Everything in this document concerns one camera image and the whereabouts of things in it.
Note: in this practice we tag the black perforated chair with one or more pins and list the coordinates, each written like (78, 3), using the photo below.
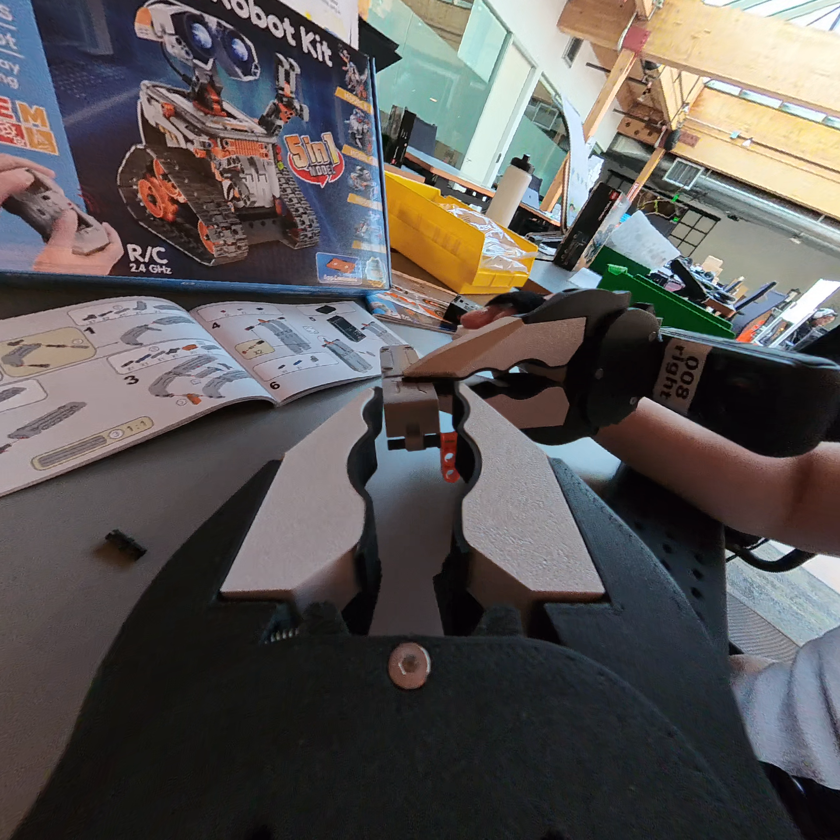
(656, 525)

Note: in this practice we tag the white board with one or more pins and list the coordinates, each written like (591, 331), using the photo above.
(800, 302)

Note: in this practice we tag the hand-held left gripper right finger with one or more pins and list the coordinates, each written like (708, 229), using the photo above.
(525, 525)

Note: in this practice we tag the colourful leaflet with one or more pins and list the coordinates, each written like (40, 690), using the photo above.
(407, 308)

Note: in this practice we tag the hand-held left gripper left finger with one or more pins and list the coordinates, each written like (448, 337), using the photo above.
(302, 525)

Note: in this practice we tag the person's right forearm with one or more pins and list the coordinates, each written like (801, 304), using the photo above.
(722, 472)

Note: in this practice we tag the yellow plastic bin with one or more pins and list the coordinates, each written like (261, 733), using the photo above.
(433, 236)

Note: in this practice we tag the clear plastic bag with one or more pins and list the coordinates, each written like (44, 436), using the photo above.
(492, 243)

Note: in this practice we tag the grey desk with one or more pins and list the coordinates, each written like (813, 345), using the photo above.
(197, 525)

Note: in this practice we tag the wooden table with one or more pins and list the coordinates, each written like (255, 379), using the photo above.
(446, 174)

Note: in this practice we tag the white wall vent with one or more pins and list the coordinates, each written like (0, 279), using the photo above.
(682, 174)

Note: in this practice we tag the grey block assembly orange connector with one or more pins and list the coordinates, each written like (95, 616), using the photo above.
(410, 407)

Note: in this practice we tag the white paper sheet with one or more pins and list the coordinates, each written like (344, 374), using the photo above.
(646, 243)

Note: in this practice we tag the green plastic bin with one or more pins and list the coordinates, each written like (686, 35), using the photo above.
(663, 305)

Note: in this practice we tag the black upright box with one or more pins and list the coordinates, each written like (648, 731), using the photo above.
(584, 229)

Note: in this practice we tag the black connector pin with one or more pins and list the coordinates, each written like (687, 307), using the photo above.
(124, 543)

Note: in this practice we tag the person's white shirt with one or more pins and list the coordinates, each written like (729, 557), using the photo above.
(800, 709)

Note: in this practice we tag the white instruction booklet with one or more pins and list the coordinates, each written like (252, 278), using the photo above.
(164, 367)

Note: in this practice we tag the black battery box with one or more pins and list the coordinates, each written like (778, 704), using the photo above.
(459, 305)

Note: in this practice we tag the white water bottle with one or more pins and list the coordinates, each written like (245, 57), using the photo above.
(508, 197)

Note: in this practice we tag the black case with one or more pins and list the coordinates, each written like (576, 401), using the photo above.
(400, 138)

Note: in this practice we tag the person's right hand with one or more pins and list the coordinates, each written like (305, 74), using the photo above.
(489, 318)

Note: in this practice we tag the grey ventilation duct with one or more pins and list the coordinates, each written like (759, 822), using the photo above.
(774, 210)

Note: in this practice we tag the blue robot kit box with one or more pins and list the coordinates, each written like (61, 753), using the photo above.
(197, 131)

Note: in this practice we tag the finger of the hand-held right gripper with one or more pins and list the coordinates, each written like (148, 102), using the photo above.
(538, 407)
(512, 344)

